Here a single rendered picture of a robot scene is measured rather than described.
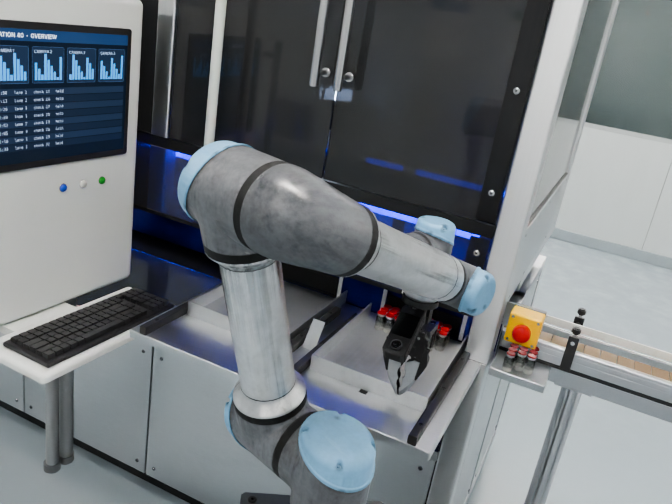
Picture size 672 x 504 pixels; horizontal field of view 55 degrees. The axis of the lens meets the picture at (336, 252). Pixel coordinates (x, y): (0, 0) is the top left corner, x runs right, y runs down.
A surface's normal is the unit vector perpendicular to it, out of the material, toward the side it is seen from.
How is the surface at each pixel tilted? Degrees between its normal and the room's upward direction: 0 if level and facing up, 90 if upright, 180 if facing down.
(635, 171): 90
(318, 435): 8
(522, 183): 90
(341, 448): 8
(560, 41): 90
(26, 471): 0
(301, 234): 89
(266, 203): 68
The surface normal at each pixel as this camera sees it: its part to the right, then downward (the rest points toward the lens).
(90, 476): 0.15, -0.93
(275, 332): 0.61, 0.39
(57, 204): 0.88, 0.29
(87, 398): -0.42, 0.25
